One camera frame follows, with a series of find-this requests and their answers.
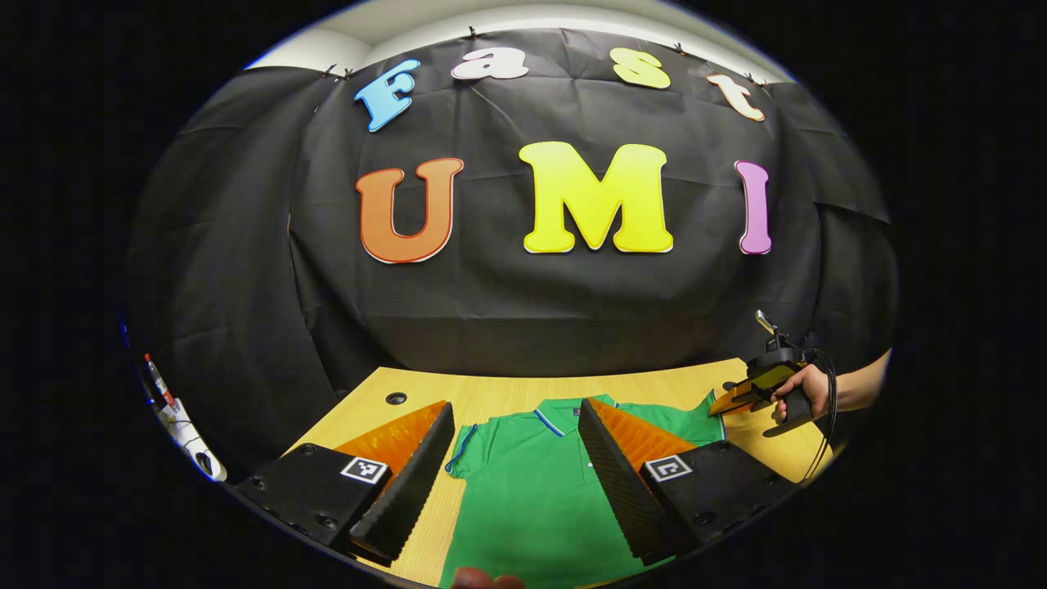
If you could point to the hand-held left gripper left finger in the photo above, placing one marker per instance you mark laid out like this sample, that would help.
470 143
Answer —
413 491

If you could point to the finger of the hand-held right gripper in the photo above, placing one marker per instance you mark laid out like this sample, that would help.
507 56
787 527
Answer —
732 401
773 378

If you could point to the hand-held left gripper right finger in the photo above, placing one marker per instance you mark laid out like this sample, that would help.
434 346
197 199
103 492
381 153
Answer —
626 499

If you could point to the green T-shirt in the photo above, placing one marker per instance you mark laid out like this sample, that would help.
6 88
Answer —
523 507

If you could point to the black backdrop cloth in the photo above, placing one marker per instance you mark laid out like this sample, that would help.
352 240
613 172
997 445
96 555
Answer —
532 311

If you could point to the white and red object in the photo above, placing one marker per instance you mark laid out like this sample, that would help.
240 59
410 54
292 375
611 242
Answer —
204 462

